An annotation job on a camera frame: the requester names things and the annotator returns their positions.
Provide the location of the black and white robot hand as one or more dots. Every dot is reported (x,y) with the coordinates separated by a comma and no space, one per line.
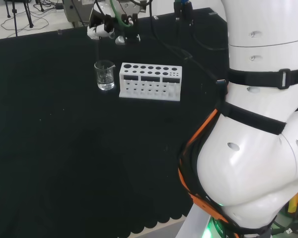
(101,28)

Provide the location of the small clear glass beaker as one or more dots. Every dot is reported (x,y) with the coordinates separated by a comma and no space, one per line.
(104,81)

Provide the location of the white test tube rack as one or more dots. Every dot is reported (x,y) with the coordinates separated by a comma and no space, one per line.
(149,93)

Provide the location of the grey equipment box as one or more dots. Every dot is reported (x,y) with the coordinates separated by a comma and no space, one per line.
(75,10)

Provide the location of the small clear cloth clip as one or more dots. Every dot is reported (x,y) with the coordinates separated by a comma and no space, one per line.
(59,31)

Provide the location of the black tripod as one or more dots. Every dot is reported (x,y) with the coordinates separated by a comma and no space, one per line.
(15,15)

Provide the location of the black bench cloth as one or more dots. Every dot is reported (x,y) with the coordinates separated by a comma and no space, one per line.
(64,148)

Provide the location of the pale mounting board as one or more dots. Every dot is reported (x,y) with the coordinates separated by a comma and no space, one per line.
(196,218)

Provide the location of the yellow stop button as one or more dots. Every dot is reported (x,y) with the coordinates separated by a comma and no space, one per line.
(294,202)

